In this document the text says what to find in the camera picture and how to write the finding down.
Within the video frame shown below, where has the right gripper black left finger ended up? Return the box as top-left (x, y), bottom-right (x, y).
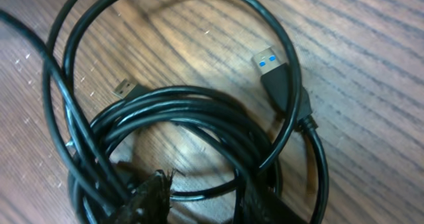
top-left (112, 170), bottom-right (174, 224)

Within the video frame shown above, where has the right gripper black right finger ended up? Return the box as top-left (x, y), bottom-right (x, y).
top-left (240, 180), bottom-right (307, 224)

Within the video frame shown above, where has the black USB cable thick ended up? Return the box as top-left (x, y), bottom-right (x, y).
top-left (42, 0), bottom-right (329, 223)

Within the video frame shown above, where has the black USB cable thin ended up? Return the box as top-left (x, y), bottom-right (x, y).
top-left (0, 8), bottom-right (150, 224)

